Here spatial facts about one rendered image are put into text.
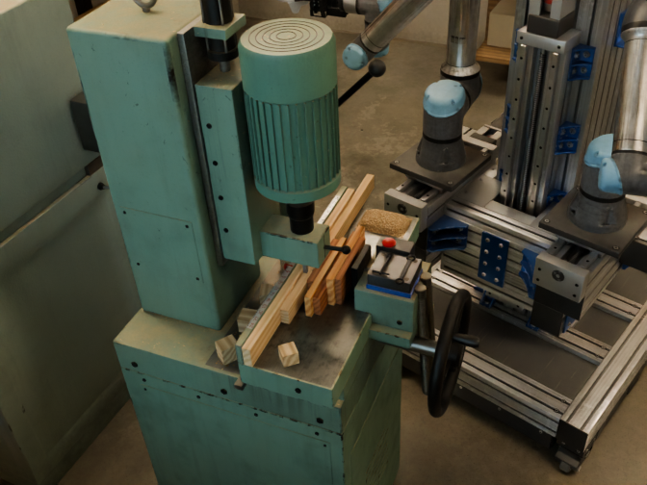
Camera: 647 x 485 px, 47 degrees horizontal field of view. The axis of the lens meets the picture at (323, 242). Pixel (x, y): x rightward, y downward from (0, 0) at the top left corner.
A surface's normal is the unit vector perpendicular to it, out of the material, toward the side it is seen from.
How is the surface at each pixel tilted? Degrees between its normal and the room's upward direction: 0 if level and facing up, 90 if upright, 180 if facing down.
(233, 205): 90
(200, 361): 0
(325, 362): 0
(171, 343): 0
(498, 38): 90
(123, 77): 90
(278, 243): 90
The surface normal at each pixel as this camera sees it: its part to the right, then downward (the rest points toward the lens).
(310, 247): -0.38, 0.59
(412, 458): -0.05, -0.78
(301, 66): 0.33, 0.58
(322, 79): 0.66, 0.44
